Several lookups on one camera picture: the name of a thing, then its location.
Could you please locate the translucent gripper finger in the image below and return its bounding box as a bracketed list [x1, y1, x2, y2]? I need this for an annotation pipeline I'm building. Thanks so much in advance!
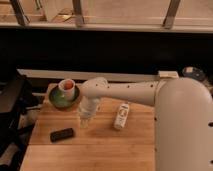
[80, 118, 89, 128]

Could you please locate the black rectangular remote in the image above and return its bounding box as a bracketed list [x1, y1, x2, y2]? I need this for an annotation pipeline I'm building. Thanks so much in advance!
[50, 128, 74, 142]

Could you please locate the white plastic bottle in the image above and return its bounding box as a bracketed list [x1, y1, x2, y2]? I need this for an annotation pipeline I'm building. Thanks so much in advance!
[114, 103, 130, 130]

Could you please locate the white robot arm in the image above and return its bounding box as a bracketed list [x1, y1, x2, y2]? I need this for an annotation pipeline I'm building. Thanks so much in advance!
[78, 77, 213, 171]

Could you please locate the black chair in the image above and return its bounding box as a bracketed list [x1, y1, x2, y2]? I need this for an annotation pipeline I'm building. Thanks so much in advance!
[0, 73, 39, 171]

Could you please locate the white cup with orange inside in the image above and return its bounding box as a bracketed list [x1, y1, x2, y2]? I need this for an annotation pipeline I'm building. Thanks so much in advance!
[58, 79, 75, 100]

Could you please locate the metal frame post left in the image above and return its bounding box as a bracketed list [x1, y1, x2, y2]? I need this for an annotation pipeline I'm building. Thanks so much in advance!
[9, 0, 29, 26]

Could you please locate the metal frame post right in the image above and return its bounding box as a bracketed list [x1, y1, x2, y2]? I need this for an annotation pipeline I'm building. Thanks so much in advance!
[163, 0, 181, 29]

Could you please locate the small white box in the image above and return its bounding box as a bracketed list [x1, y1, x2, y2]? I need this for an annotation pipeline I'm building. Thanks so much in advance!
[158, 71, 179, 78]

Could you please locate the metal frame post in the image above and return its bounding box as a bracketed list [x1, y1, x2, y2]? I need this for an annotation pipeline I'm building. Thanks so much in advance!
[9, 0, 29, 26]
[163, 0, 181, 29]
[72, 0, 84, 27]

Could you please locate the round dark disc object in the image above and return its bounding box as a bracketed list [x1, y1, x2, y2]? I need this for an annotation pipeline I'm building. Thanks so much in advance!
[182, 67, 206, 81]

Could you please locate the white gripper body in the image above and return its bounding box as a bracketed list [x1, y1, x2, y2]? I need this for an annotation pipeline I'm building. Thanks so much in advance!
[78, 97, 100, 119]

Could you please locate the green plate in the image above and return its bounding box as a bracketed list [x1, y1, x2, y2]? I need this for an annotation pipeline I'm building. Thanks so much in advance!
[49, 86, 80, 109]

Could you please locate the metal frame post middle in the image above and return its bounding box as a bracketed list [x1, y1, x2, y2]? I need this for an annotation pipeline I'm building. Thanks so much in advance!
[72, 0, 84, 27]

